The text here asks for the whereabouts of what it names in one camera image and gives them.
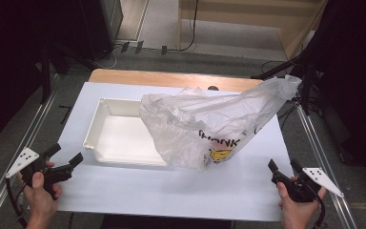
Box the black hanging cable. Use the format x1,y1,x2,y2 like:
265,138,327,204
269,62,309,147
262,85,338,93
179,0,200,52

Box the dark curtain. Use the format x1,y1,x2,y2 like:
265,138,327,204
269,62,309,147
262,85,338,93
311,0,366,187
0,0,89,151

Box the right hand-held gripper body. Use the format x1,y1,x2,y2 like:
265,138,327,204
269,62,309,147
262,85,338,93
271,167,345,204

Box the white plastic bin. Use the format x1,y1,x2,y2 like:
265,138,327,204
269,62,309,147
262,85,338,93
82,97,170,167

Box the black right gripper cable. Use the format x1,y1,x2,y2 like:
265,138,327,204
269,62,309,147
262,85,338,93
311,187,327,229

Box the black floor cables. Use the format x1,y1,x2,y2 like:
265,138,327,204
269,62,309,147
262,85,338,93
275,96,303,130

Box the black cabinet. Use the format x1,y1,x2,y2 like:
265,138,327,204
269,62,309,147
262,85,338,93
79,0,124,62

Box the aluminium floor rail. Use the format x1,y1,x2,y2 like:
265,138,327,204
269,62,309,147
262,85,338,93
0,92,58,229
294,98,359,229

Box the light wooden shelf unit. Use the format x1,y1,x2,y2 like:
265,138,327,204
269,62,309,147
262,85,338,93
176,0,329,62

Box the white table cover sheet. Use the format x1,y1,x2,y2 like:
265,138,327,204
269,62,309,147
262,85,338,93
49,81,295,222

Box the black metal stand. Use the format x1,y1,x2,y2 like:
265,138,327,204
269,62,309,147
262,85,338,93
40,47,53,105
251,53,319,116

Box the person's left hand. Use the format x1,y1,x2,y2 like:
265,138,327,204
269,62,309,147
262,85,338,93
17,161,63,221

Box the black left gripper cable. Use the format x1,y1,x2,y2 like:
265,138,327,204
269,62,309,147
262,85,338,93
5,177,29,229

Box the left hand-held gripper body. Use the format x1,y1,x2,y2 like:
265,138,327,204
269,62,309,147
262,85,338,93
5,146,75,200

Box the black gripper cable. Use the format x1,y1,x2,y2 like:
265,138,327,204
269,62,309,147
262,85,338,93
311,187,327,229
5,177,29,229

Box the person's right hand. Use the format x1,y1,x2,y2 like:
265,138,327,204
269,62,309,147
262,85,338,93
276,176,327,223

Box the white floor cable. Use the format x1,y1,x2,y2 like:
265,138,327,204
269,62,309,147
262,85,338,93
99,44,123,70

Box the clear plastic bag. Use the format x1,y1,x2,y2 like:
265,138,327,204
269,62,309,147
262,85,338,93
138,74,303,171

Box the person's dark clothing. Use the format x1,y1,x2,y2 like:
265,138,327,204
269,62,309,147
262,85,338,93
99,214,234,229

